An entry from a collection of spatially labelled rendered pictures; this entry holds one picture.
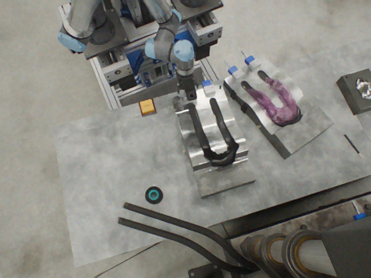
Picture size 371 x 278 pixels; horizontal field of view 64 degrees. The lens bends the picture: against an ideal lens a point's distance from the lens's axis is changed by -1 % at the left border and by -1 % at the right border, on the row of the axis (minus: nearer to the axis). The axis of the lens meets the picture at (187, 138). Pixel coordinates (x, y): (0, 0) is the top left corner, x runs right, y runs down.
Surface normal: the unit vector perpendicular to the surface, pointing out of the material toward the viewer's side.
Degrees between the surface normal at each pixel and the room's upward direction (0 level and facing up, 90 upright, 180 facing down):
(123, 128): 0
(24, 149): 0
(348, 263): 90
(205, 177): 0
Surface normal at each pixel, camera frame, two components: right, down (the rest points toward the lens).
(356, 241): -0.96, 0.28
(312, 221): -0.04, -0.33
